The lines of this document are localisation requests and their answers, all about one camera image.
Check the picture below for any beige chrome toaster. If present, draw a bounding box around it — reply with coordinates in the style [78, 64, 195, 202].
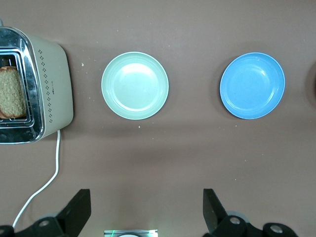
[0, 18, 74, 145]

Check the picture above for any white toaster power cable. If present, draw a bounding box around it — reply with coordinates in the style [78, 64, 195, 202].
[11, 129, 61, 229]

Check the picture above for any green plate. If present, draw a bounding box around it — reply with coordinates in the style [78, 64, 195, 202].
[101, 51, 170, 121]

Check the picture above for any brown toast bread slice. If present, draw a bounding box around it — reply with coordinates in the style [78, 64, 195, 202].
[0, 65, 27, 119]

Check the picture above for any blue plate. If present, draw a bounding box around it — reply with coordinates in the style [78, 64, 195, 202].
[219, 51, 286, 120]

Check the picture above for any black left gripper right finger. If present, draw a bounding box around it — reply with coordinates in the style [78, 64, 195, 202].
[201, 188, 301, 237]

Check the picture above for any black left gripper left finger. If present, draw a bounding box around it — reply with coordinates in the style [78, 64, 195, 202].
[0, 189, 92, 237]

